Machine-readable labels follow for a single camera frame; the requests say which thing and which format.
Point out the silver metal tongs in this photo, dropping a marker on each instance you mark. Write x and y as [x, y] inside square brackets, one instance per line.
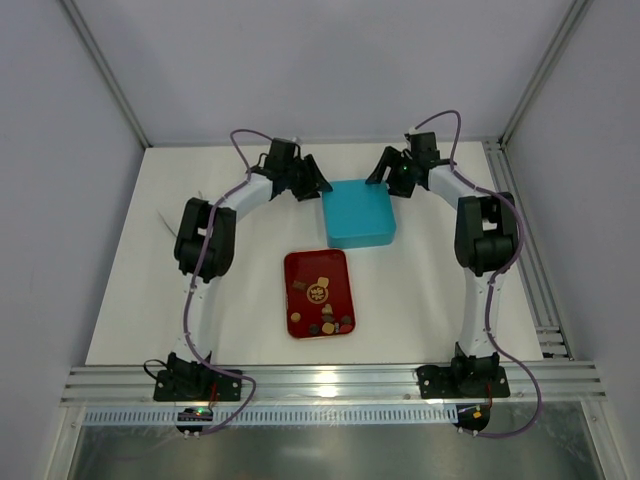
[170, 211]

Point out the teal tin lid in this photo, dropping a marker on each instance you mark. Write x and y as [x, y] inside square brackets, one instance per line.
[353, 201]

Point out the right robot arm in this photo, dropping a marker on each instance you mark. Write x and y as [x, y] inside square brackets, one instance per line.
[486, 244]

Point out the red rectangular tray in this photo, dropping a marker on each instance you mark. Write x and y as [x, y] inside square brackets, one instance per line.
[307, 267]

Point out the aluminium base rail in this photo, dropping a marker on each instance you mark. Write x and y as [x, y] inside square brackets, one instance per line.
[357, 383]

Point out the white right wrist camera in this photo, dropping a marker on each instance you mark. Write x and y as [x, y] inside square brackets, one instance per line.
[412, 132]

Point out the teal square tin box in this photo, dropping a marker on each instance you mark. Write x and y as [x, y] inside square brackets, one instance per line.
[353, 236]

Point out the grey slotted cable duct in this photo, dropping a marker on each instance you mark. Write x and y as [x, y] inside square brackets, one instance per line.
[273, 415]

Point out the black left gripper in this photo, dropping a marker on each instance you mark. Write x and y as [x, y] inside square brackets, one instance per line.
[304, 177]

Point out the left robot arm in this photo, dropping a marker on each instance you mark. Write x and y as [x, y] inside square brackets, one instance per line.
[204, 250]

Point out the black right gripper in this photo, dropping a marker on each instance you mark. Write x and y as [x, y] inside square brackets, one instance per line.
[390, 173]

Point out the tan round fluted chocolate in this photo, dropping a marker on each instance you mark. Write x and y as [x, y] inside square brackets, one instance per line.
[328, 328]

